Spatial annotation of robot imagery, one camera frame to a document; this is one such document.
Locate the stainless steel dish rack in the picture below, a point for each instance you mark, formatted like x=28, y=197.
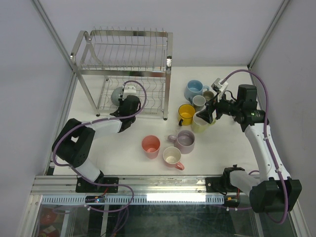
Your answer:
x=105, y=59

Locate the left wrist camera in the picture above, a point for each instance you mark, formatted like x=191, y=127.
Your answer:
x=127, y=90

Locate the light blue mug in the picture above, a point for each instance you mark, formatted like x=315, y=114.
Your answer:
x=193, y=88

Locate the tall pink cup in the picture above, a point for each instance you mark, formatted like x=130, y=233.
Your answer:
x=151, y=146

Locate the white slotted cable duct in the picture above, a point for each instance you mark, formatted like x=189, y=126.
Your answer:
x=162, y=198

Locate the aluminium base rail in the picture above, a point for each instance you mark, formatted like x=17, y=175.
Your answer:
x=140, y=184

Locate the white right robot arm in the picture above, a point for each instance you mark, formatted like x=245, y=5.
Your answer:
x=275, y=190

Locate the grey white small mug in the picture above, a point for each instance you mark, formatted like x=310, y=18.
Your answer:
x=198, y=102

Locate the lilac mug with handle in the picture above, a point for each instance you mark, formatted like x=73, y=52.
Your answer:
x=184, y=141

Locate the yellow mug black handle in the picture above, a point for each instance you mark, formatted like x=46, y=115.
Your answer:
x=185, y=114

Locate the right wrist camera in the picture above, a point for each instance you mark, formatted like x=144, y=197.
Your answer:
x=219, y=86

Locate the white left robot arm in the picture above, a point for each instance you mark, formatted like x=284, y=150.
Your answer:
x=74, y=142

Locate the grey-blue round ceramic cup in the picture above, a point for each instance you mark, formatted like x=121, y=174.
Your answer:
x=117, y=95

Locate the pale green mug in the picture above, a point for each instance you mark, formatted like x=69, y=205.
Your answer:
x=198, y=125

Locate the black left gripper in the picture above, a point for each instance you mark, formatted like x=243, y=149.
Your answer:
x=121, y=101

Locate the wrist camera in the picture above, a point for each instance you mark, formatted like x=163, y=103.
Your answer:
x=219, y=86
x=127, y=90

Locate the small olive cup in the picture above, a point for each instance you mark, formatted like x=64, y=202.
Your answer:
x=208, y=95

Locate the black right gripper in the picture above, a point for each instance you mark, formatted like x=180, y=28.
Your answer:
x=207, y=114

